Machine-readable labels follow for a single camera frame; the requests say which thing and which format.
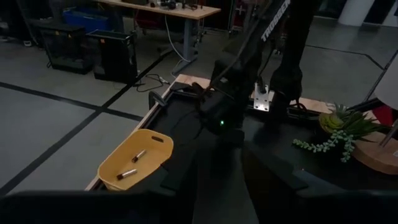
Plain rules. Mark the silver metal bracket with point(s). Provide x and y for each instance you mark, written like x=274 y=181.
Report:
x=262 y=99

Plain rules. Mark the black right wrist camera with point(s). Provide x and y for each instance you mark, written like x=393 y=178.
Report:
x=214 y=115

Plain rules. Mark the white pillar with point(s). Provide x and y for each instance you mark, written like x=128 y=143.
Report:
x=356 y=12

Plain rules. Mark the yellow plastic bin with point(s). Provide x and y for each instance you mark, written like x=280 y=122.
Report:
x=146 y=146

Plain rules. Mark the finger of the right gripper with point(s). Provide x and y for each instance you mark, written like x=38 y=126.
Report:
x=220 y=161
x=236 y=158

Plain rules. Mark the black corner bracket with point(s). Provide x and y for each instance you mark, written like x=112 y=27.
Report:
x=182 y=87

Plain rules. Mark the black table clamp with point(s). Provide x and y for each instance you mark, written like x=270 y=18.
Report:
x=158 y=99

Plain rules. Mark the green artificial plant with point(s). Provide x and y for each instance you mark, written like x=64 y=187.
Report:
x=342 y=137

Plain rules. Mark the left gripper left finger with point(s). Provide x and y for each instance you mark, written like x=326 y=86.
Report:
x=186 y=174

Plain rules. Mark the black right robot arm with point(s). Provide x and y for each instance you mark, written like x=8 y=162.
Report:
x=276 y=18

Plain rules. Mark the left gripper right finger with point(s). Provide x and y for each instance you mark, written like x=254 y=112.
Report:
x=261 y=174

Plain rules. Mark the black storage crates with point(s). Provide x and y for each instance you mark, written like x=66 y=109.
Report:
x=65 y=49

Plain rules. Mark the light wooden table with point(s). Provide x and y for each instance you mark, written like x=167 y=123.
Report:
x=186 y=13

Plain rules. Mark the silver lamp pole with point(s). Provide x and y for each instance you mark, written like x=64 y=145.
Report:
x=388 y=135

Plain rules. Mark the silver battery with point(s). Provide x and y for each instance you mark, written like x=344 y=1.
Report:
x=139 y=156
x=127 y=174

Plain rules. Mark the black computer tower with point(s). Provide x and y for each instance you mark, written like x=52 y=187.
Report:
x=115 y=59

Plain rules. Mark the blue storage bin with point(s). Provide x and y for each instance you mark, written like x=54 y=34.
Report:
x=87 y=20

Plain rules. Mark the round wooden base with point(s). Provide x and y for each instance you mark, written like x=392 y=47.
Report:
x=373 y=155

